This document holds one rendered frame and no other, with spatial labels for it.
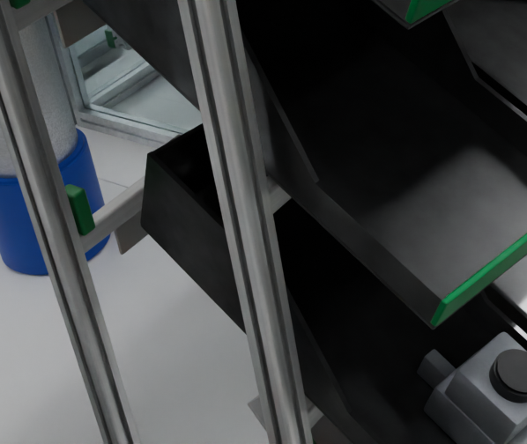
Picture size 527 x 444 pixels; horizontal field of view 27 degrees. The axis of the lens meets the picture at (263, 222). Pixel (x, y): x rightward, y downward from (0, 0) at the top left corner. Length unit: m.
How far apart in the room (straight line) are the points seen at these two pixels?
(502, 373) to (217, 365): 0.70
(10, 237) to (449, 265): 0.99
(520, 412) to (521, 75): 0.20
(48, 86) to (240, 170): 0.87
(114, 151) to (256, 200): 1.19
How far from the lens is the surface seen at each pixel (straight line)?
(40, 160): 0.69
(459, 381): 0.64
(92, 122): 1.82
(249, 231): 0.57
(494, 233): 0.59
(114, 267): 1.49
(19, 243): 1.49
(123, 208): 0.75
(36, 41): 1.38
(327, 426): 0.78
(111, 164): 1.72
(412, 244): 0.57
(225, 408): 1.24
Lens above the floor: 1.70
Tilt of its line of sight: 34 degrees down
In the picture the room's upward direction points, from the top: 10 degrees counter-clockwise
